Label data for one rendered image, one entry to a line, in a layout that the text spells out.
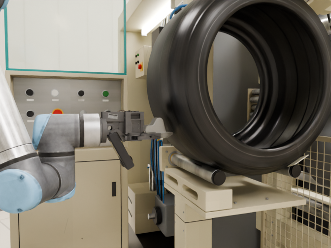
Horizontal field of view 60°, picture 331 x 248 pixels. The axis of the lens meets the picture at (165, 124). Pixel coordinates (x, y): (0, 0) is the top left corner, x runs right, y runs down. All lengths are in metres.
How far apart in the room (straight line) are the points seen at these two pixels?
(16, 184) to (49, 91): 0.90
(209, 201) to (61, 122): 0.46
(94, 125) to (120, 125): 0.08
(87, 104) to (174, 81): 0.80
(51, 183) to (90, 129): 0.17
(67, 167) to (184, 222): 0.66
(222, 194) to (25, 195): 0.52
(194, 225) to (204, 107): 0.67
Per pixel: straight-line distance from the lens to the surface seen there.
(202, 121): 0.76
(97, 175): 1.48
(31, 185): 0.63
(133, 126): 0.80
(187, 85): 0.75
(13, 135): 0.67
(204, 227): 1.33
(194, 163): 0.96
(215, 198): 0.86
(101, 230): 1.57
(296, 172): 1.02
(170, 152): 1.15
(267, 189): 1.14
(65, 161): 0.77
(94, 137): 0.77
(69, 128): 0.76
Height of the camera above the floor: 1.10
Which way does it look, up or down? 3 degrees down
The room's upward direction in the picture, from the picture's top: straight up
